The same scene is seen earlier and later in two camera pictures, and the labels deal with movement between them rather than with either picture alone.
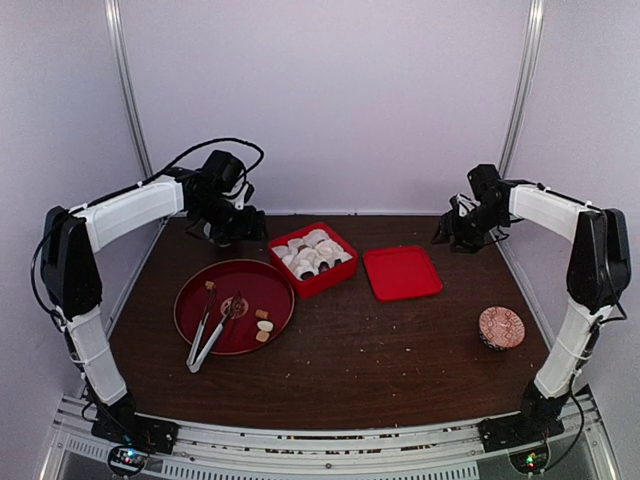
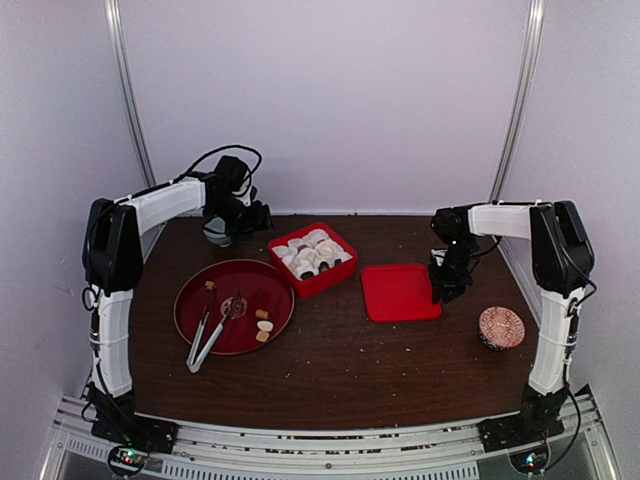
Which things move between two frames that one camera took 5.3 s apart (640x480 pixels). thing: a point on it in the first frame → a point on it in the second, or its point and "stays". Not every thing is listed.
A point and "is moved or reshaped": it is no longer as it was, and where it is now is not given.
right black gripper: (451, 227) → (441, 285)
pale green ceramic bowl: (222, 239) stays
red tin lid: (397, 273) is moved or reshaped
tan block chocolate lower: (262, 336) stays
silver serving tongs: (195, 365) stays
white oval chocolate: (326, 249) stays
